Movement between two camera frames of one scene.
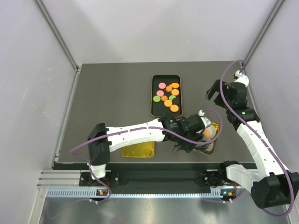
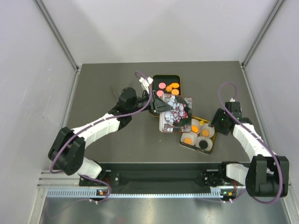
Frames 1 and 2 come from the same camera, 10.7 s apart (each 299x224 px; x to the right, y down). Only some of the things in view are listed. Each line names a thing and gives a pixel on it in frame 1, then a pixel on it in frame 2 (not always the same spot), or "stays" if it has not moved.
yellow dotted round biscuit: [174, 92] stays
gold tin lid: [142, 150] to [178, 119]
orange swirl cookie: [168, 88] stays
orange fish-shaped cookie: [174, 85] stays
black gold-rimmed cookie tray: [166, 95] stays
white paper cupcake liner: [213, 131] stays
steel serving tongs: [181, 147] to [113, 93]
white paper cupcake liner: [210, 147] stays
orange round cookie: [207, 133] stays
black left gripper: [188, 145] to [156, 105]
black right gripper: [210, 93] to [215, 122]
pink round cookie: [160, 93] stays
